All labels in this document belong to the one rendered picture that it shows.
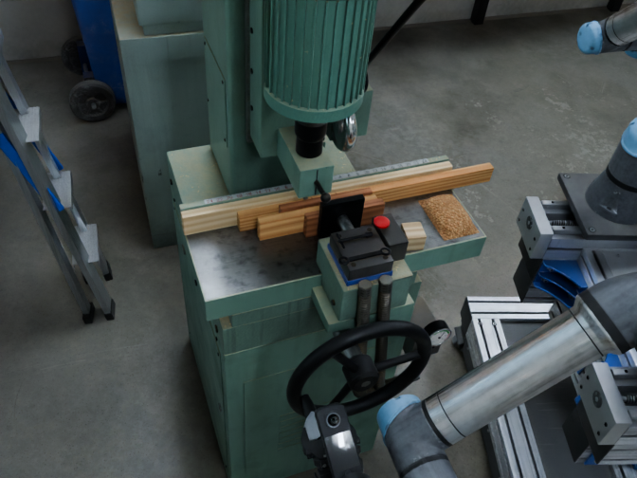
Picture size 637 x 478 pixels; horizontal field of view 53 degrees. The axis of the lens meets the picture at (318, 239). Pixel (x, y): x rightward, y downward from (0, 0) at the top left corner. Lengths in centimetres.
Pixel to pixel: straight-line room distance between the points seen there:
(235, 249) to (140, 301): 113
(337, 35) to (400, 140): 211
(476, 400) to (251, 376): 64
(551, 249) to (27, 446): 157
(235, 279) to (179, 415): 94
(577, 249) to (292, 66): 96
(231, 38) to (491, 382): 77
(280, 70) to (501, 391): 59
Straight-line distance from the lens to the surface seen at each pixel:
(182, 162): 163
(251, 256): 126
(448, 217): 137
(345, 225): 125
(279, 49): 105
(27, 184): 193
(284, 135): 127
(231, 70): 130
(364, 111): 143
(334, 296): 120
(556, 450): 198
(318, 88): 105
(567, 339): 92
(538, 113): 353
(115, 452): 208
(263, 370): 144
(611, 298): 92
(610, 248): 175
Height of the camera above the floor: 184
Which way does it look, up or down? 46 degrees down
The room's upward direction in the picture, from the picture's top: 6 degrees clockwise
